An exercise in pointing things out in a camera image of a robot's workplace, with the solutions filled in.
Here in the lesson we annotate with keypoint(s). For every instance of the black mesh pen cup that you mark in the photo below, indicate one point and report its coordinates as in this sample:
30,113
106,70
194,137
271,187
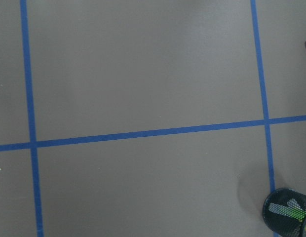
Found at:
284,212

